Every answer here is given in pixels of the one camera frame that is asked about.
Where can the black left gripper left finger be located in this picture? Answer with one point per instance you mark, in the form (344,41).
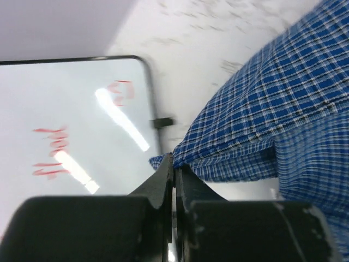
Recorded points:
(134,227)

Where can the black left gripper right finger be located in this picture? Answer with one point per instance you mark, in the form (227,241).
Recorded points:
(211,228)

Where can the blue checked long sleeve shirt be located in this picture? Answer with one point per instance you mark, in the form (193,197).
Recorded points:
(284,114)

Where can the whiteboard with red writing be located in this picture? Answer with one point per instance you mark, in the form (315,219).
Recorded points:
(76,126)

